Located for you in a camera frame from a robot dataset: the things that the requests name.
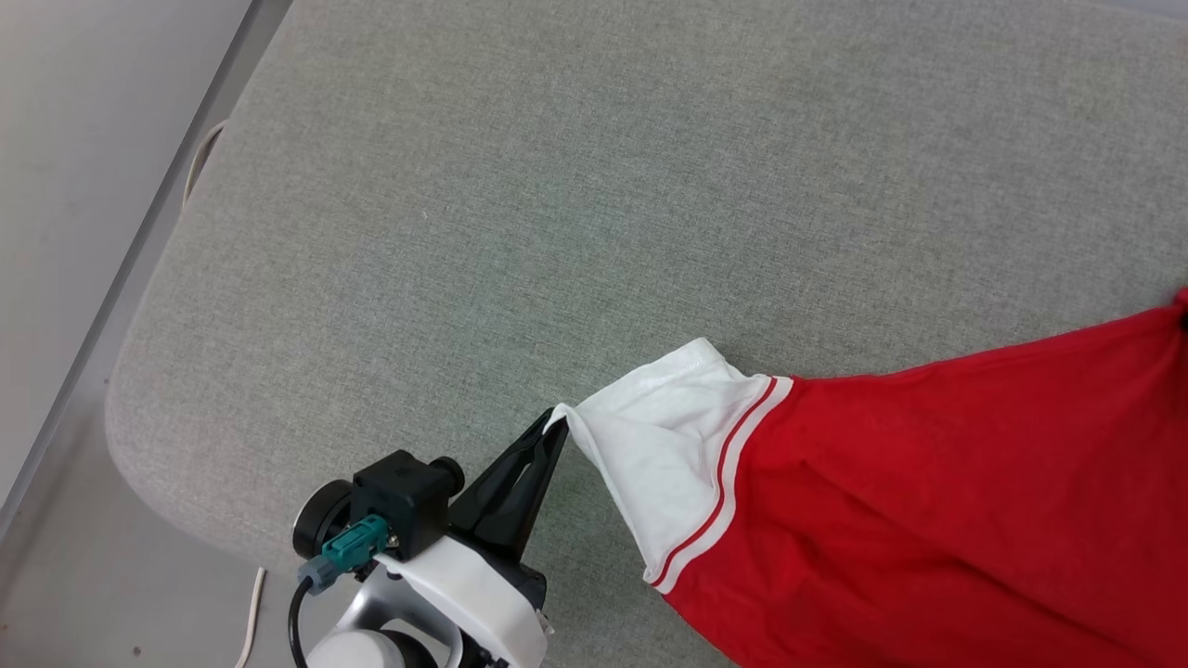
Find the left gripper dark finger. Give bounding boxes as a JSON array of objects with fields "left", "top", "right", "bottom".
[
  {"left": 450, "top": 408, "right": 558, "bottom": 532},
  {"left": 462, "top": 420, "right": 571, "bottom": 563}
]

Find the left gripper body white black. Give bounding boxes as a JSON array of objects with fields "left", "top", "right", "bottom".
[{"left": 375, "top": 534, "right": 554, "bottom": 668}]

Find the red and white jersey garment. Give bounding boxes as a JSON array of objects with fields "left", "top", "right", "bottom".
[{"left": 546, "top": 288, "right": 1188, "bottom": 668}]

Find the grey floor rail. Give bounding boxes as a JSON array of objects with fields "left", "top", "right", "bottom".
[{"left": 0, "top": 0, "right": 295, "bottom": 541}]

